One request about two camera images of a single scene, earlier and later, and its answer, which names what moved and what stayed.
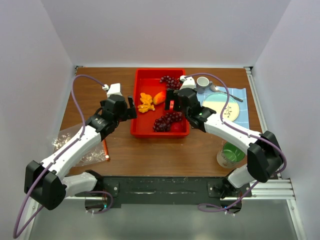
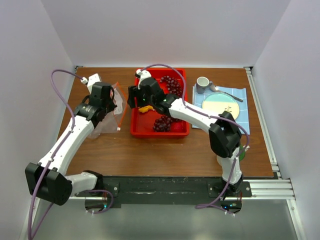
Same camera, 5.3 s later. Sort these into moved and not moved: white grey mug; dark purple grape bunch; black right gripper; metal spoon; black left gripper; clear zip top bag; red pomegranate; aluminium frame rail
Moved: black right gripper; black left gripper; clear zip top bag
Not moved: aluminium frame rail; white grey mug; red pomegranate; dark purple grape bunch; metal spoon
